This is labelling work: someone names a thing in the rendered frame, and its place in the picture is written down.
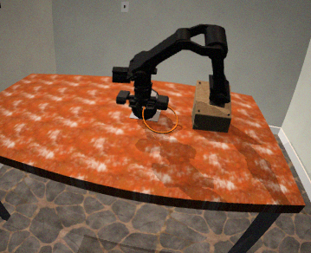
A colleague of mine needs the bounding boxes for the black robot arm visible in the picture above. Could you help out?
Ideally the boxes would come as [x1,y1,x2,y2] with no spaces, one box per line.
[112,24,230,108]

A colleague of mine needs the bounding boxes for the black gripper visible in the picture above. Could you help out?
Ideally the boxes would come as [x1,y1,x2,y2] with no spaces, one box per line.
[116,84,169,118]

